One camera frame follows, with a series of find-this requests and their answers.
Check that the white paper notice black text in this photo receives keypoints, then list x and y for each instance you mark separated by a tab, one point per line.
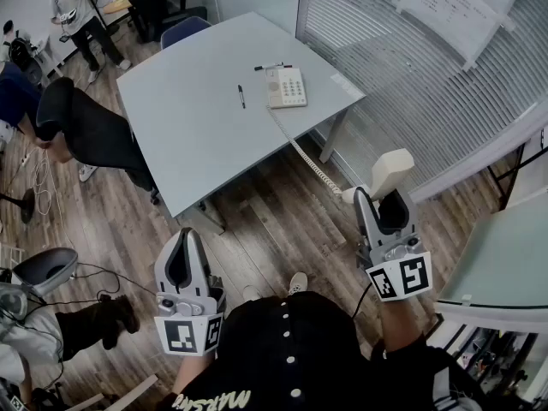
445	11

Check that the person's right white shoe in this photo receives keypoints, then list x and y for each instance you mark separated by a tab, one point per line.
298	283

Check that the black mesh office chair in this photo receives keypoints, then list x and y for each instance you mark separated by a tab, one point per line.
94	135

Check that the white marker with black cap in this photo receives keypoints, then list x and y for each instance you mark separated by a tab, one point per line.
269	65

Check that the frosted glass desk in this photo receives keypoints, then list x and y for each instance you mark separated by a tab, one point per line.
501	259

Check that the beige telephone base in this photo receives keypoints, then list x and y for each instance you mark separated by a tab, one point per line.
287	88

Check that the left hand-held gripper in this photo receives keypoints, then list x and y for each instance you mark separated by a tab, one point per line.
188	332

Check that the person's left white shoe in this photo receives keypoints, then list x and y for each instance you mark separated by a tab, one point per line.
251	293

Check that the person's white shoe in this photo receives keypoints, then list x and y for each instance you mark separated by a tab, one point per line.
298	283
251	293

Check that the beige telephone handset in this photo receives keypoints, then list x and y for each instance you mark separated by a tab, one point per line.
387	174

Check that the black marker pen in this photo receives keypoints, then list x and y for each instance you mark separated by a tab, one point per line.
242	97

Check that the person's right forearm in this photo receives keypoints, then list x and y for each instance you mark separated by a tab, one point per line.
398	323

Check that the person's left forearm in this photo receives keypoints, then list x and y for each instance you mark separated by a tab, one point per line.
192	371

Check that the black round stand base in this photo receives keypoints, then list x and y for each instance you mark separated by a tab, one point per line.
27	206

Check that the person's black jacket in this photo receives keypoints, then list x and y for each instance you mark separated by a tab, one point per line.
299	379

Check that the blue chair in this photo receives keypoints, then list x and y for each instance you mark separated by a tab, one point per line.
184	30

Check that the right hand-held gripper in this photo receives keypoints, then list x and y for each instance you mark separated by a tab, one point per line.
402	276

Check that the light wooden plank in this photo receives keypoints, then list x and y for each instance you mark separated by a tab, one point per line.
137	390

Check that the dark brown bundle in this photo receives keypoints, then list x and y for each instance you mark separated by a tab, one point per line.
98	323

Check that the grey table leg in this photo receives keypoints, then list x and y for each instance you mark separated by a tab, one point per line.
336	137

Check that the grey shell seat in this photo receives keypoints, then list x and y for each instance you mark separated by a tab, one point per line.
43	268

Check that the white table label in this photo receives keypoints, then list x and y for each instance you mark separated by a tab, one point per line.
347	85

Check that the black backpack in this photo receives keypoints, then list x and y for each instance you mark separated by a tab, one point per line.
23	60

